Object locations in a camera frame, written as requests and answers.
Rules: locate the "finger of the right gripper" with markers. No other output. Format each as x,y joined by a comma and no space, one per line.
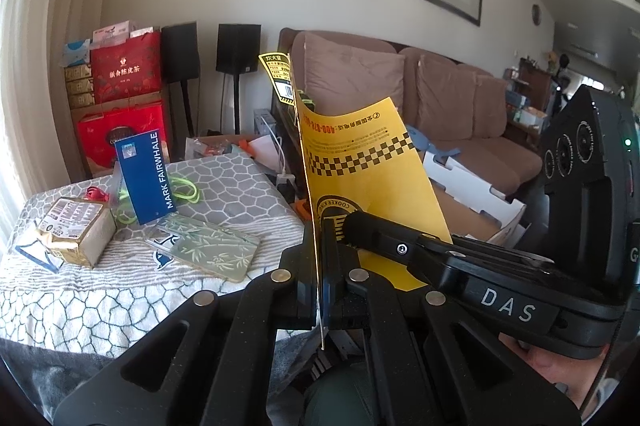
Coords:
424,254

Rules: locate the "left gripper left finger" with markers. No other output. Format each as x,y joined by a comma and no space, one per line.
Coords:
243,329

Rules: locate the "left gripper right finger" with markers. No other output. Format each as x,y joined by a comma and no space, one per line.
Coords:
353,298

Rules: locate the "yellow checkered envelope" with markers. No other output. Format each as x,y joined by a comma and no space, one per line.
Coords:
355,148

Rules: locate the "blue whale sticker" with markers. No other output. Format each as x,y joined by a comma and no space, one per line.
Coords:
162,255

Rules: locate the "right hand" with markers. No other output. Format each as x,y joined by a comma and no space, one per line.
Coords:
579,380

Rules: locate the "white cardboard box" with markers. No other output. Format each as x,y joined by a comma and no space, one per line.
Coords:
472,207

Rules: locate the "brown sofa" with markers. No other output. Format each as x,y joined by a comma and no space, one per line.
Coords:
454,105

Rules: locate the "blue Mark Fairwhale card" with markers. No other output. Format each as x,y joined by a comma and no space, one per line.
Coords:
141,162

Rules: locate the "tan paper package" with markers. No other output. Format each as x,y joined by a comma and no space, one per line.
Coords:
77,230

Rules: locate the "red ribbon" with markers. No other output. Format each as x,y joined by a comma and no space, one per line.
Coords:
96,194

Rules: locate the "grey patterned blanket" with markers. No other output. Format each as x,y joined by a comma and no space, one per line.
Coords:
105,310

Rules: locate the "red collection gift box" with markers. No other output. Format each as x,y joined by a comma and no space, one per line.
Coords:
98,132

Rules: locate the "left black speaker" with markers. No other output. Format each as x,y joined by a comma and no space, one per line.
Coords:
179,52

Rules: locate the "red tea gift bag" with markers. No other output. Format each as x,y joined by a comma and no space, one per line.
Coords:
127,70

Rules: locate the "cream curtain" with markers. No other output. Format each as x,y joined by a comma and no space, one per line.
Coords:
38,144

